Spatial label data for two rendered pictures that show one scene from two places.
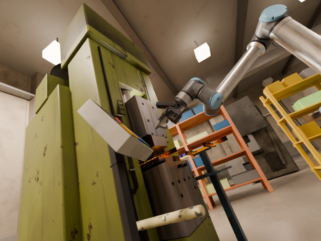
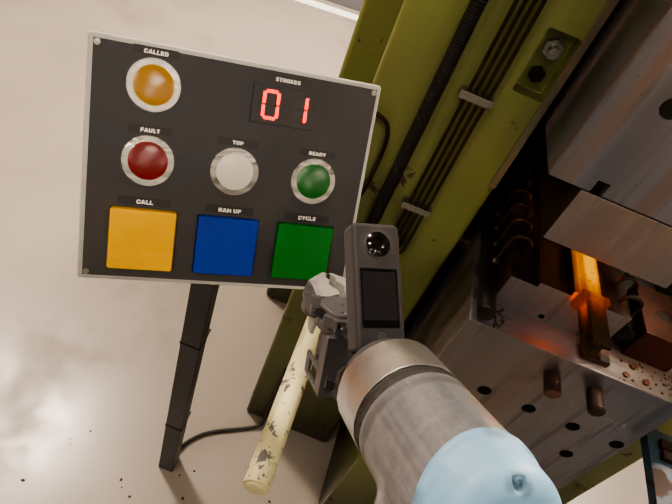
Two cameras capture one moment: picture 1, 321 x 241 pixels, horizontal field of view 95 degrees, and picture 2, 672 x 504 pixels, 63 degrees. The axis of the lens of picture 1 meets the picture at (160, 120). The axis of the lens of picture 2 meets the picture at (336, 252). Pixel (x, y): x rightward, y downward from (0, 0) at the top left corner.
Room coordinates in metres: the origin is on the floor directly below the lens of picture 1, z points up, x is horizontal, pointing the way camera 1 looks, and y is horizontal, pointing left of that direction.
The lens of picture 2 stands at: (0.55, -0.33, 1.52)
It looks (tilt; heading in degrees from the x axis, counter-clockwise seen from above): 43 degrees down; 59
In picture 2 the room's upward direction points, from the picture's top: 24 degrees clockwise
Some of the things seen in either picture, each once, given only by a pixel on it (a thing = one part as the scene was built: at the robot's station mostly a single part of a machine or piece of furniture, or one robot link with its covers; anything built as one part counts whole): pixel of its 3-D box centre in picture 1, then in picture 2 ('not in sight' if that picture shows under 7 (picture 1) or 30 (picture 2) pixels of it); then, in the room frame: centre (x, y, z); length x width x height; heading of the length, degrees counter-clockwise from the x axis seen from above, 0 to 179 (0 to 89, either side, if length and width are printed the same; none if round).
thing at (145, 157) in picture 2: not in sight; (147, 160); (0.58, 0.19, 1.09); 0.05 x 0.03 x 0.04; 151
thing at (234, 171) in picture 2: not in sight; (234, 171); (0.68, 0.18, 1.09); 0.05 x 0.03 x 0.04; 151
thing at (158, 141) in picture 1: (143, 150); (608, 163); (1.32, 0.25, 1.12); 0.42 x 0.20 x 0.10; 61
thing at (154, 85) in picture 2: not in sight; (153, 85); (0.58, 0.23, 1.16); 0.05 x 0.03 x 0.04; 151
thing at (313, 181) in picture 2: not in sight; (313, 181); (0.78, 0.18, 1.09); 0.05 x 0.03 x 0.04; 151
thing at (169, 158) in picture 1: (147, 167); (554, 229); (1.32, 0.25, 0.96); 0.42 x 0.20 x 0.09; 61
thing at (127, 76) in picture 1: (116, 84); not in sight; (1.43, 0.36, 2.06); 0.44 x 0.41 x 0.47; 61
